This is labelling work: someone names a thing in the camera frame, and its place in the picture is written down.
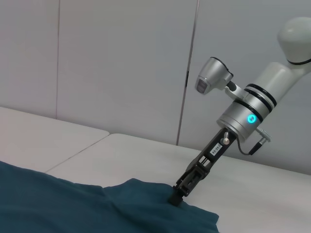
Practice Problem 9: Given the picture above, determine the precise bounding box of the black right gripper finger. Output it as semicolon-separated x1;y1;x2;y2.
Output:
169;168;208;207

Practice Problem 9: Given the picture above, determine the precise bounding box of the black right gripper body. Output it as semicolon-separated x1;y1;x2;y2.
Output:
186;128;236;178

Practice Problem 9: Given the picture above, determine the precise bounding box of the teal t-shirt with FREE print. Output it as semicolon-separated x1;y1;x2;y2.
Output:
0;160;221;233

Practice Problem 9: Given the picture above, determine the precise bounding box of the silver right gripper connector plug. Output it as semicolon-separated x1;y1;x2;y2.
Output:
219;132;231;146

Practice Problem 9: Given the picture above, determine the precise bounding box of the right wrist cable with plug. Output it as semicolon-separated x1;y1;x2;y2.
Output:
235;127;273;156

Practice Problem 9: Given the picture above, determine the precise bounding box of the right wrist camera mount bracket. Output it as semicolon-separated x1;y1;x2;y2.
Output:
225;84;246;100

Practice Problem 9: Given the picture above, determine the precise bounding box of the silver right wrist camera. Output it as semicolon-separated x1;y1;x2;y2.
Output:
194;57;235;95

